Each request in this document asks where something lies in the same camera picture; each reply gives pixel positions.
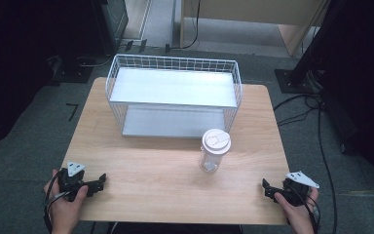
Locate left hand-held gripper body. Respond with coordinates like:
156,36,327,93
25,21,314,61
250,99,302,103
57,161,88,203

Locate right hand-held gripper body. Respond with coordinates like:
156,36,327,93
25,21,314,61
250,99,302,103
281,171,320,207

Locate clear cup with white lid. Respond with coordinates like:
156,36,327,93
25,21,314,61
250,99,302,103
199,128,233,174

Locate white wire shelf rack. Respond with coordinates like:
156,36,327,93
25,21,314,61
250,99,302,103
104,54,243,139

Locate person's right hand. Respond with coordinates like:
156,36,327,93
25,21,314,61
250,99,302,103
274,186,319,234

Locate person's left hand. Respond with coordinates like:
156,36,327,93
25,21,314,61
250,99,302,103
43,169,90,234

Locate black floor plate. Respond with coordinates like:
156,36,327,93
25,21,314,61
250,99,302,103
52,56,97,84

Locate black metal stand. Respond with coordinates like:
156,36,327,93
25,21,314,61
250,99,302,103
274,0,350,96

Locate black cabinet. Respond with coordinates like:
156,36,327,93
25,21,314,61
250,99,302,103
91,0,130,56

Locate light wooden furniture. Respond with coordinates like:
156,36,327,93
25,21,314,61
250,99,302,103
179,0,331,58

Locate right hand-held gripper cable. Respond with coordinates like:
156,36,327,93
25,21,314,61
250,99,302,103
288,185,321,234

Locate hand-held gripper cable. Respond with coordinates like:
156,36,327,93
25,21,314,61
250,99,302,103
43,171,71,234
288,185,321,234

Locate left hand-held gripper cable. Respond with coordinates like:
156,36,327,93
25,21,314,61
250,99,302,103
43,171,71,234

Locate black floor cables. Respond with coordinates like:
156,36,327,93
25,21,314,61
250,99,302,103
272,93,339,234

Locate black hanging cable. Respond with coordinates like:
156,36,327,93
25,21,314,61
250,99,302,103
165,0,203,55

